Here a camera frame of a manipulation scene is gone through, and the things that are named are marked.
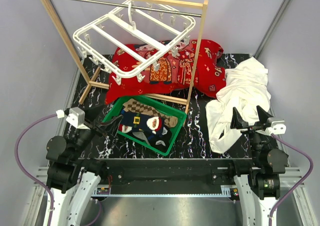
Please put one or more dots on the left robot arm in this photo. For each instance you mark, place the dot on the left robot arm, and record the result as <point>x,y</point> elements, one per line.
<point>71,181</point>

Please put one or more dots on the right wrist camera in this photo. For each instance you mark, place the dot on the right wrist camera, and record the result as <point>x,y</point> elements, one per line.
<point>274,126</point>

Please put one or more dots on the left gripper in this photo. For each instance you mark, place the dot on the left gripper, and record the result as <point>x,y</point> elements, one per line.
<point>110,128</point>

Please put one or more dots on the red printed pillow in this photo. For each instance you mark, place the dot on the red printed pillow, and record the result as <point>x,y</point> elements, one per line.
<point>175,73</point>

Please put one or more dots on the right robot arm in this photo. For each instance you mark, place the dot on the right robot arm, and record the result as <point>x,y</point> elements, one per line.
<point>258,182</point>

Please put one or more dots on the white plastic clip hanger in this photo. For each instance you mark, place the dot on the white plastic clip hanger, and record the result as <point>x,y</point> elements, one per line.
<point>146,33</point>

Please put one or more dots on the black grey sports sock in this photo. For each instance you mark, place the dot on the black grey sports sock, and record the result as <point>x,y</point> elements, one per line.
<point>160,142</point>

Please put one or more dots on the wooden clothes rack frame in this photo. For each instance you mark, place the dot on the wooden clothes rack frame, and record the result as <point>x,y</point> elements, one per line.
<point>90,62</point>

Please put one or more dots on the beige argyle sock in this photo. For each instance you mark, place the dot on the beige argyle sock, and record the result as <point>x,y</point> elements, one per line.
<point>135,106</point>

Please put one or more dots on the black base crossbar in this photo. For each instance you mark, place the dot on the black base crossbar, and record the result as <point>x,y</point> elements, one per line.
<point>125,171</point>

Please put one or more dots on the white crumpled cloth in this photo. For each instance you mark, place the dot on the white crumpled cloth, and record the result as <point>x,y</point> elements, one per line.
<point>246,88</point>

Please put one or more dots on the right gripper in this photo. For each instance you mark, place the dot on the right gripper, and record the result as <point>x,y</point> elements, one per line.
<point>263,116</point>

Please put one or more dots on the navy santa christmas sock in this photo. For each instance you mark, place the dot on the navy santa christmas sock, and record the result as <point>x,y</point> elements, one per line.
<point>135,122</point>

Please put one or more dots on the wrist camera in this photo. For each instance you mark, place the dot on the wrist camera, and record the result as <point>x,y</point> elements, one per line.
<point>274,126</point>
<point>74,116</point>

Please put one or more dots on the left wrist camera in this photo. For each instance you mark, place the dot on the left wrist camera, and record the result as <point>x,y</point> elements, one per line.
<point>74,116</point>

